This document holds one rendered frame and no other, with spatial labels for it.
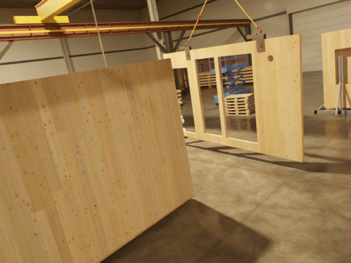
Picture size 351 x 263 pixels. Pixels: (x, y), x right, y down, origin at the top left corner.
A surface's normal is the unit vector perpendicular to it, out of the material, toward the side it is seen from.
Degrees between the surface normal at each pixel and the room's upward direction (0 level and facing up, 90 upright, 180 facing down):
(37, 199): 90
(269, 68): 90
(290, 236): 0
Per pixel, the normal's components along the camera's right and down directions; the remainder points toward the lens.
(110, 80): 0.71, 0.04
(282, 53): -0.76, 0.28
